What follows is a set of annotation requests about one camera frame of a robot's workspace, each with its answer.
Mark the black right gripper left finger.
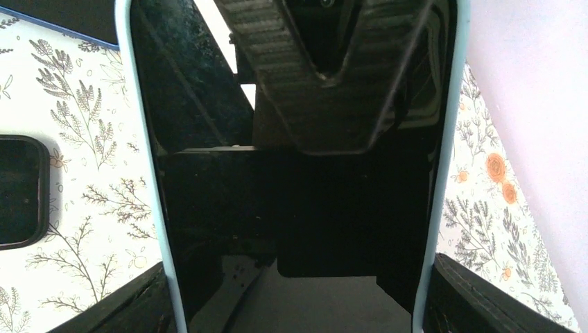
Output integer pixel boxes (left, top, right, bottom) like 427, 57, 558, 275
51, 262, 175, 333

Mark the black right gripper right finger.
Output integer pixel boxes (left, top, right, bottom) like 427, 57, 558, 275
423, 253, 570, 333

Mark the black phone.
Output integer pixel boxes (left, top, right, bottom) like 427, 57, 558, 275
1, 135, 50, 250

